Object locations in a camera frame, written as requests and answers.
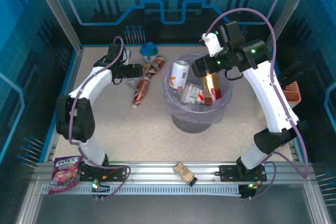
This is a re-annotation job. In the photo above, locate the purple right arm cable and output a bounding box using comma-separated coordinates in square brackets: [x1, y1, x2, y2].
[206, 8, 310, 201]

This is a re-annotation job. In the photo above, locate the orange plastic rack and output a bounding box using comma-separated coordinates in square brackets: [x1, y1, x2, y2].
[282, 80, 302, 109]

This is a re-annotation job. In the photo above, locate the white cup with blue lid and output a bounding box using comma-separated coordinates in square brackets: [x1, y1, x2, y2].
[140, 41, 159, 63]

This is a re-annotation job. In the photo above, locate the aluminium front rail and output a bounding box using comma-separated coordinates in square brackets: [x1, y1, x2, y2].
[33, 161, 317, 184]

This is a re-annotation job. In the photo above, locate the aluminium frame post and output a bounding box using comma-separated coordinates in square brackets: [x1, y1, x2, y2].
[28, 0, 83, 51]
[263, 0, 317, 51]

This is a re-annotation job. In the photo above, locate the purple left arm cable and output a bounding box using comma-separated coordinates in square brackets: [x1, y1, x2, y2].
[68, 36, 131, 201]

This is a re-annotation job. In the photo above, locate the slotted cable duct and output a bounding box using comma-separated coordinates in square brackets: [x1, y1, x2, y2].
[41, 183, 244, 196]

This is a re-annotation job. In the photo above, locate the clear bottle with green cap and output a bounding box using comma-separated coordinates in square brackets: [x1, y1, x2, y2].
[180, 83, 203, 105]

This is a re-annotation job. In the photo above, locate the white orange label bottle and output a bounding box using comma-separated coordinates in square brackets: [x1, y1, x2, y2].
[167, 60, 190, 90]

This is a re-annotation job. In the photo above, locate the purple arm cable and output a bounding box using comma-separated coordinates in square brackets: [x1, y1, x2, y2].
[68, 36, 131, 201]
[206, 8, 310, 201]

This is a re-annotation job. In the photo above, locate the purple candy bag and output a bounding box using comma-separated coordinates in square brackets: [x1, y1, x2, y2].
[48, 155, 83, 195]

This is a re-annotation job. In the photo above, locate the tan block with black end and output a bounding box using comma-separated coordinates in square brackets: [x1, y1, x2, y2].
[173, 162, 198, 187]

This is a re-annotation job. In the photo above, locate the black plastic object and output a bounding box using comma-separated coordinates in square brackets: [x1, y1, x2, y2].
[278, 60, 308, 88]

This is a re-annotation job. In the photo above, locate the short brown label bottle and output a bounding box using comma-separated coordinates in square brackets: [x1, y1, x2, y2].
[143, 55, 166, 79]

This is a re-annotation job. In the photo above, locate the orange tea bottle red label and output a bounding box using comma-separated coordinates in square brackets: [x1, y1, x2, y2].
[201, 73, 223, 106]

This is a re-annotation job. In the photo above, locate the long brown label bottle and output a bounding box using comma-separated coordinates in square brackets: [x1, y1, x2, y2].
[131, 76, 151, 110]

